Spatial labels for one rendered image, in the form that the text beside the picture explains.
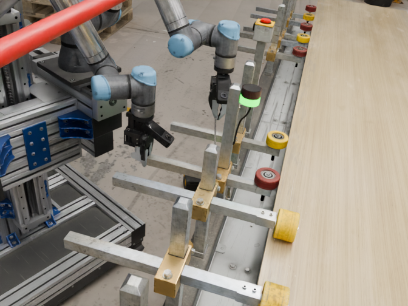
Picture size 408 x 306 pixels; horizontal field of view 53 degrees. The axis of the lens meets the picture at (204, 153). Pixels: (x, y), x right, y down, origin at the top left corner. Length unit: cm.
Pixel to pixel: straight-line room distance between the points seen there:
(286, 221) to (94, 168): 190
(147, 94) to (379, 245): 79
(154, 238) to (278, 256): 131
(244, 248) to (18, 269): 100
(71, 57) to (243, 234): 88
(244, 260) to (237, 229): 14
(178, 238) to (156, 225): 148
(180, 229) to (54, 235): 126
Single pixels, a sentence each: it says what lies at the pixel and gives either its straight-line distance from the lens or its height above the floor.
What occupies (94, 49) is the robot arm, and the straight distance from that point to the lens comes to 133.
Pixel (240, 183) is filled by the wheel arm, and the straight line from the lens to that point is 137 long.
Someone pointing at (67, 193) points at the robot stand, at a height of 21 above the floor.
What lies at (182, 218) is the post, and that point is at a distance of 87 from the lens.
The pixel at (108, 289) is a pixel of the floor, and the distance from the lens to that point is 212.
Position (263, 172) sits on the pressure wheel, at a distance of 135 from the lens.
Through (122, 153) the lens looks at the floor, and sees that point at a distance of 293.
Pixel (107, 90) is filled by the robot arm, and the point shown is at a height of 113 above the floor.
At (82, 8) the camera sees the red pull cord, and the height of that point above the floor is 164.
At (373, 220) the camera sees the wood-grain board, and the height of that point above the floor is 90.
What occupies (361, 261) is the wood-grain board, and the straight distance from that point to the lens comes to 118.
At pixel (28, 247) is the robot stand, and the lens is 207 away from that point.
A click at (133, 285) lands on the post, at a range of 67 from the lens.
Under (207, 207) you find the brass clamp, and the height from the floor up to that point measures 97.
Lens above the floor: 170
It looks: 35 degrees down
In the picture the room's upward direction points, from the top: 7 degrees clockwise
